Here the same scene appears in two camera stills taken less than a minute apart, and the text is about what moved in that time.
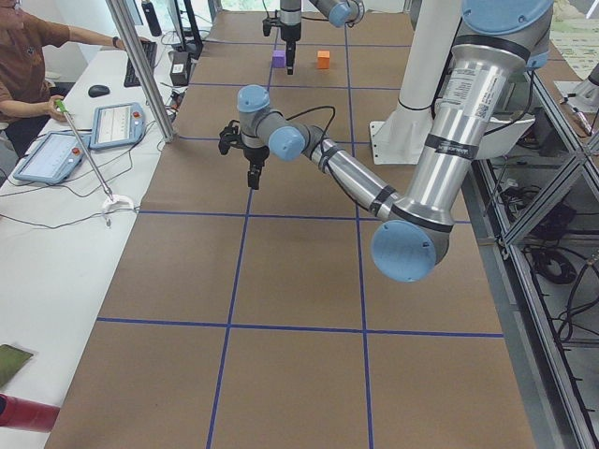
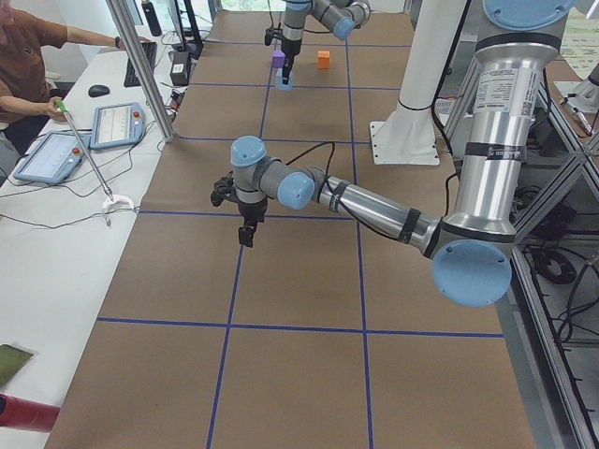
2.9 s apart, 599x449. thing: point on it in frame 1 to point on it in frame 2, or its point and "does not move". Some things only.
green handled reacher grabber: (109, 204) does not move
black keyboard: (131, 79) does not move
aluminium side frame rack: (542, 197) does not move
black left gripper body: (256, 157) to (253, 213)
